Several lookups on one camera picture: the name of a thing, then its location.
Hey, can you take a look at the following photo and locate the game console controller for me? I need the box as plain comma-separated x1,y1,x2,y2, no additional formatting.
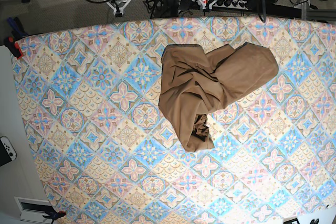
0,136,17,166

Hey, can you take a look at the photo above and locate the red black clamp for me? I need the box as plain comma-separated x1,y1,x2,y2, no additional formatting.
4,37,23,59

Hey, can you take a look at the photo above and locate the white box with window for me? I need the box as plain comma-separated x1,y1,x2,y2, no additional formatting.
14,197,54,223

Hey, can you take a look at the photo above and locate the white power strip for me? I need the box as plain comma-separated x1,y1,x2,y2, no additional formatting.
212,0,247,10

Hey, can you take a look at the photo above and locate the patterned tile tablecloth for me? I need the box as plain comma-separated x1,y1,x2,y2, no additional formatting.
12,17,335,223

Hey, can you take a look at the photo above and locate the orange black bottom clamp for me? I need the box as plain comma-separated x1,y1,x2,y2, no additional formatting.
43,211,66,223

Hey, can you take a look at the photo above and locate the brown t-shirt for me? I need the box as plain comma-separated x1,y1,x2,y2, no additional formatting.
159,42,279,152

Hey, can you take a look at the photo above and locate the blue black clamp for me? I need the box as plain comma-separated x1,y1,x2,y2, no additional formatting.
7,17,28,40

